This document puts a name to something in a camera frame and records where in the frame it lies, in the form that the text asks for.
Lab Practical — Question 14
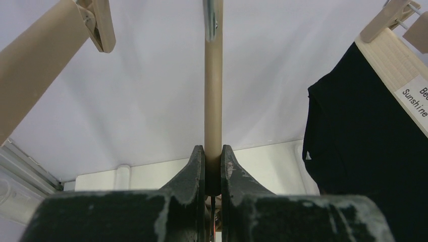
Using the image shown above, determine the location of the beige clip hanger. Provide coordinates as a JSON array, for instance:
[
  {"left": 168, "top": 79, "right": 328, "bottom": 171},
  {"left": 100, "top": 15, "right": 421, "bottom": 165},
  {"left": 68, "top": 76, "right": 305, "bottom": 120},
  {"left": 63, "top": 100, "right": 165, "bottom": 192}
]
[
  {"left": 203, "top": 1, "right": 224, "bottom": 196},
  {"left": 359, "top": 0, "right": 427, "bottom": 54},
  {"left": 1, "top": 1, "right": 116, "bottom": 144}
]

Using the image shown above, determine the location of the black underwear beige waistband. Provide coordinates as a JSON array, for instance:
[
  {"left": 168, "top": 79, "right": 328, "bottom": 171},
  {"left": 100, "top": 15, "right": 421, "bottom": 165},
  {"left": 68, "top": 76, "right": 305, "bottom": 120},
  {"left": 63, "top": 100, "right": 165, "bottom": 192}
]
[{"left": 302, "top": 29, "right": 427, "bottom": 241}]

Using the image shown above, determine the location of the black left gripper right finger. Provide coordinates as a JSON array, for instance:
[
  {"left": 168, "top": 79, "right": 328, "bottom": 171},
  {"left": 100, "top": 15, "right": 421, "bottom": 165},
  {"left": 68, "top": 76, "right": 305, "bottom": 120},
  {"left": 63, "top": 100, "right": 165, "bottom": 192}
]
[{"left": 221, "top": 145, "right": 394, "bottom": 241}]

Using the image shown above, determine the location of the white clothes rack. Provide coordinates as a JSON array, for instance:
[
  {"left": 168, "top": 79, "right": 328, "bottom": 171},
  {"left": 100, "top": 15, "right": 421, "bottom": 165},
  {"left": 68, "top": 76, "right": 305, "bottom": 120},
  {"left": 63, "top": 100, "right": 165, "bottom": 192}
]
[{"left": 114, "top": 141, "right": 320, "bottom": 195}]

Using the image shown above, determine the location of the aluminium frame profile left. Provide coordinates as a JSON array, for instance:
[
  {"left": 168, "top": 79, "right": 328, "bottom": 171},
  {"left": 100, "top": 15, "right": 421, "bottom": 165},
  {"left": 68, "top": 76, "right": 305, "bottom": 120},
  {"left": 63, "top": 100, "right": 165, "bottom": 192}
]
[{"left": 0, "top": 138, "right": 64, "bottom": 226}]

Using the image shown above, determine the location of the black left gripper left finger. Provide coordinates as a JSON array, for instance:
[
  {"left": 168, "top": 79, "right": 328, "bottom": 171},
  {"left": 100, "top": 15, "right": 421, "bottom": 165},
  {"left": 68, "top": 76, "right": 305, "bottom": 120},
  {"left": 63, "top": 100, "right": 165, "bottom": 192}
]
[{"left": 21, "top": 146, "right": 205, "bottom": 241}]

